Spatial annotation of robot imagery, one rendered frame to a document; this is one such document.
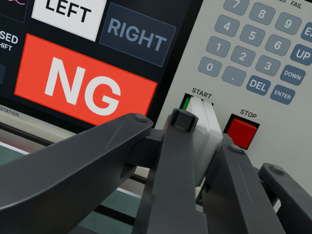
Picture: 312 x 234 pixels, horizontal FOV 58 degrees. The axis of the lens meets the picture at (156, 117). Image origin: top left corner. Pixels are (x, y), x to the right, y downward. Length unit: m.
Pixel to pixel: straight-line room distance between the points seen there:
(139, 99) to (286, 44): 0.11
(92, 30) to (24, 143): 0.10
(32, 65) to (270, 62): 0.18
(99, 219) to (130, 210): 0.03
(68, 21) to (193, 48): 0.09
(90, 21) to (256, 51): 0.12
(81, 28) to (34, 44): 0.04
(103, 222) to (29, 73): 0.13
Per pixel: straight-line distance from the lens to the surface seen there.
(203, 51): 0.21
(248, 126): 0.22
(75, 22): 0.22
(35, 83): 0.24
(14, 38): 0.25
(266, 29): 0.22
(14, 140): 0.24
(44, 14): 0.23
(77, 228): 0.45
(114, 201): 0.22
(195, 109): 0.16
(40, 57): 0.24
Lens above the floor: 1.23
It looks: 17 degrees down
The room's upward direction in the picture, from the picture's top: 21 degrees clockwise
